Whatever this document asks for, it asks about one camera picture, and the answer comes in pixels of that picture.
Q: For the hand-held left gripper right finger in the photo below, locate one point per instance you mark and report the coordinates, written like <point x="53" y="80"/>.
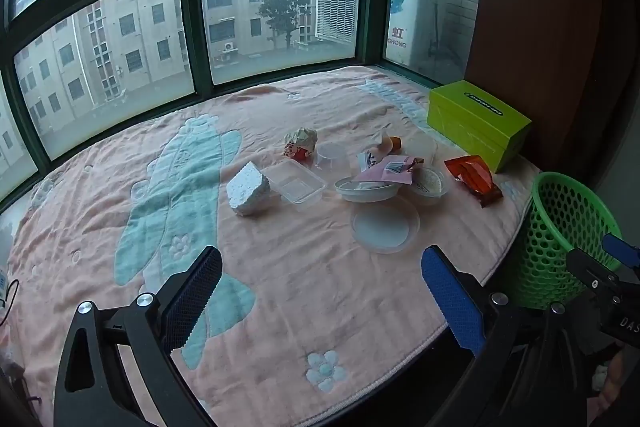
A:
<point x="450" y="302"/>

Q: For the white louvred panel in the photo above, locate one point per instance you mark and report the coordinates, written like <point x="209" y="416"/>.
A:
<point x="337" y="2"/>

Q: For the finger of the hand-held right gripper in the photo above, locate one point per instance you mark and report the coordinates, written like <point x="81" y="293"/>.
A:
<point x="592" y="271"/>
<point x="622" y="251"/>

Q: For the beige apartment building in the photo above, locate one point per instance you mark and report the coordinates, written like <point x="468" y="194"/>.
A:
<point x="125" y="42"/>

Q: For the clear round plastic container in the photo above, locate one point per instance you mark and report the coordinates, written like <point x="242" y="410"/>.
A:
<point x="430" y="182"/>

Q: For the clear round plastic lid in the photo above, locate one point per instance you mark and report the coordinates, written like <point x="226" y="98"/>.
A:
<point x="385" y="232"/>

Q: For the small clear plastic cup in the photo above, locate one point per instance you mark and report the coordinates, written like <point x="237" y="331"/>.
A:
<point x="331" y="157"/>

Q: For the dark green window frame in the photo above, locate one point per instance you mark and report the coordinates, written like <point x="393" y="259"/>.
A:
<point x="190" y="7"/>

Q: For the pink printed blanket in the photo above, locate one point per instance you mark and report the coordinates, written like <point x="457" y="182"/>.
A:
<point x="300" y="307"/>

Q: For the white plastic bowl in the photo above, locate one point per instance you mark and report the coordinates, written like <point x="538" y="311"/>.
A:
<point x="360" y="194"/>

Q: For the clear rectangular plastic container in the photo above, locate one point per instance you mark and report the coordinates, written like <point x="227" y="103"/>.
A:
<point x="295" y="182"/>

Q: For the crumpled paper ball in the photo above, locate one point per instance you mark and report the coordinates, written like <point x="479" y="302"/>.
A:
<point x="302" y="139"/>

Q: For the white printed carton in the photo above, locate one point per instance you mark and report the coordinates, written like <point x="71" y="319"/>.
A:
<point x="400" y="32"/>

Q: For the white foam block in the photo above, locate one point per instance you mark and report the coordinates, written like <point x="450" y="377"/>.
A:
<point x="247" y="189"/>

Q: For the pink wrapper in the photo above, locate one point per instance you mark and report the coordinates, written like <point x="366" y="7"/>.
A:
<point x="395" y="176"/>

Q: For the green cardboard box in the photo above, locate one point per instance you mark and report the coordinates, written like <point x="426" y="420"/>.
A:
<point x="475" y="122"/>

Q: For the small printed white packet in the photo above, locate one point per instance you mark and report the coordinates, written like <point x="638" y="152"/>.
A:
<point x="368" y="160"/>

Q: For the green mesh plastic basket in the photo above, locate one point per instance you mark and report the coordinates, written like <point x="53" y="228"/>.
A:
<point x="550" y="227"/>

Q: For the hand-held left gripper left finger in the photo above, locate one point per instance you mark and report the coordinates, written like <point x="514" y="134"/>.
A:
<point x="195" y="292"/>

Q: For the orange snack packet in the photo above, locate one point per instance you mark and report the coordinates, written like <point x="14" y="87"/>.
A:
<point x="472" y="177"/>

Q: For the brown wooden wardrobe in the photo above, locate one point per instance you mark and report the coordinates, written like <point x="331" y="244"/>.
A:
<point x="540" y="32"/>

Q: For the orange fruit peel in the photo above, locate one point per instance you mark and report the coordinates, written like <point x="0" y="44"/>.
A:
<point x="394" y="143"/>

